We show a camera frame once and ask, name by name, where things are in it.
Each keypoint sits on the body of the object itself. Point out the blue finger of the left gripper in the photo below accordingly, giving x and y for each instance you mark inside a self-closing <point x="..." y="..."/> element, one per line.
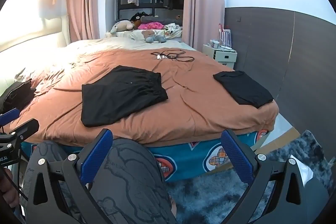
<point x="9" y="117"/>
<point x="24" y="131"/>

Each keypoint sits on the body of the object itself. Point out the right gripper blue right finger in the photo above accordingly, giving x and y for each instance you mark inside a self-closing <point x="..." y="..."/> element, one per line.
<point x="240" y="155"/>

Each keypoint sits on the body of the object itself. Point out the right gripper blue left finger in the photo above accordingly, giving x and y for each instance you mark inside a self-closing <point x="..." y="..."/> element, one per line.
<point x="92" y="156"/>

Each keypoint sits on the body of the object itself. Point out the black pants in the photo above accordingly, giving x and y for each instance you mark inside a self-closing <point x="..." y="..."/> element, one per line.
<point x="121" y="92"/>

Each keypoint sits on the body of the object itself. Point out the person's left hand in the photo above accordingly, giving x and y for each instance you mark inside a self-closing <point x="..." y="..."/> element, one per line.
<point x="10" y="194"/>

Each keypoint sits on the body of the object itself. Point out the stack of folded dark clothes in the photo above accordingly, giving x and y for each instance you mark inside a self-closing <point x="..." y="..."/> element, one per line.
<point x="17" y="96"/>

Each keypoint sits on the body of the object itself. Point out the grey patterned trouser leg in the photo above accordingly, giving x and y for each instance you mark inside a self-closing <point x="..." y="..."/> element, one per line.
<point x="129" y="187"/>

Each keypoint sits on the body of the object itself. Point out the grey shaggy rug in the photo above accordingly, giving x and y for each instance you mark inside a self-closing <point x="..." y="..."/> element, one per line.
<point x="291" y="184"/>

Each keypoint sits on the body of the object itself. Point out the blue patterned bed sheet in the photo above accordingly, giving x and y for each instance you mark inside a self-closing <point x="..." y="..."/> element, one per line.
<point x="187" y="160"/>

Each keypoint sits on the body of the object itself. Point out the folded black garment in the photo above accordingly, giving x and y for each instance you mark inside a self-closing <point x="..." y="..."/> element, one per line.
<point x="243" y="89"/>

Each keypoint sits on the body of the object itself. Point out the orange-brown bed blanket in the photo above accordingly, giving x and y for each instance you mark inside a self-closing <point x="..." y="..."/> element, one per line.
<point x="198" y="107"/>

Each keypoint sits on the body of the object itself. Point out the cream bed sheet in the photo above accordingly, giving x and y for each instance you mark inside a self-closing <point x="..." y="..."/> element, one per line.
<point x="116" y="43"/>

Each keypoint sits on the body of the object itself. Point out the white bedside cabinet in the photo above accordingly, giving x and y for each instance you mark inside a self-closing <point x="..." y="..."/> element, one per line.
<point x="222" y="56"/>

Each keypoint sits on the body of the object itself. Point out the red white striped bag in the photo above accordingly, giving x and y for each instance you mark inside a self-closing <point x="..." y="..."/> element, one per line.
<point x="225" y="39"/>

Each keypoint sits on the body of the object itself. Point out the cream plush toy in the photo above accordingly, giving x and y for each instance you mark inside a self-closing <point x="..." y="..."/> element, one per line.
<point x="122" y="25"/>

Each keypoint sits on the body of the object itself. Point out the grey brown plush bear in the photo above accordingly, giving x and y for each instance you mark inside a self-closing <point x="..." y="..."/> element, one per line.
<point x="151" y="37"/>

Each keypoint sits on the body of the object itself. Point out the floral patterned cloth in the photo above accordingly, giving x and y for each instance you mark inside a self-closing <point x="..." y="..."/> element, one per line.
<point x="171" y="28"/>

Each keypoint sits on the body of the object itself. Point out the black plush toy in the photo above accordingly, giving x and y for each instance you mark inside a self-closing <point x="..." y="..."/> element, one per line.
<point x="136" y="18"/>

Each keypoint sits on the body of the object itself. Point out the pink knitted blanket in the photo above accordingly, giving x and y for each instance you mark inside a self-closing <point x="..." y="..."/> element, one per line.
<point x="151" y="26"/>

